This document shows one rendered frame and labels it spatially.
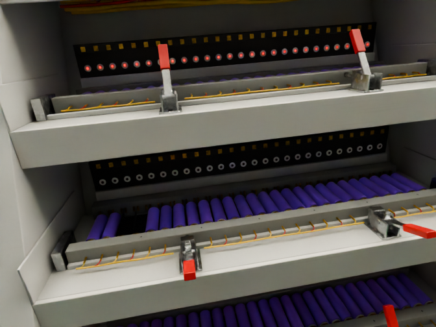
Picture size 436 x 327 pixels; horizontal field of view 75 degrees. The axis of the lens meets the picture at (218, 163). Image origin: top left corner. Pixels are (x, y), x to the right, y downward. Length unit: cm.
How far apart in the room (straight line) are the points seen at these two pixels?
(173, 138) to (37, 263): 22
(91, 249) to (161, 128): 18
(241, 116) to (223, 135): 3
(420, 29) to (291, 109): 31
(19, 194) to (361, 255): 42
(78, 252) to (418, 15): 64
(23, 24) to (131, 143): 23
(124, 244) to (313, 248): 25
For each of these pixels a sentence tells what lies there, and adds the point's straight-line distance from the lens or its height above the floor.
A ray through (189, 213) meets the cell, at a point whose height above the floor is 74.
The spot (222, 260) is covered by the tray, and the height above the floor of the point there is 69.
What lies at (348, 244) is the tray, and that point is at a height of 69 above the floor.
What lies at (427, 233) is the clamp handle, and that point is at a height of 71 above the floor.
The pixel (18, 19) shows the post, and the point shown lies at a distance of 49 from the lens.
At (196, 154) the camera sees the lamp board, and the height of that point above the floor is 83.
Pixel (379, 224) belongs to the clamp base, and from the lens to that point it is 45.
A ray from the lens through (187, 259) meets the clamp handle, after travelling 34.
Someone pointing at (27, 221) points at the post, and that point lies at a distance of 40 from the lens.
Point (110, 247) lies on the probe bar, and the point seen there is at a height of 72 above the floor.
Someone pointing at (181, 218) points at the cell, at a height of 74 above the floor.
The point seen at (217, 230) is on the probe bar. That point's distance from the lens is 40.
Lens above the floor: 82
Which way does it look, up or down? 1 degrees down
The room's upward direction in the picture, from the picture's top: 7 degrees counter-clockwise
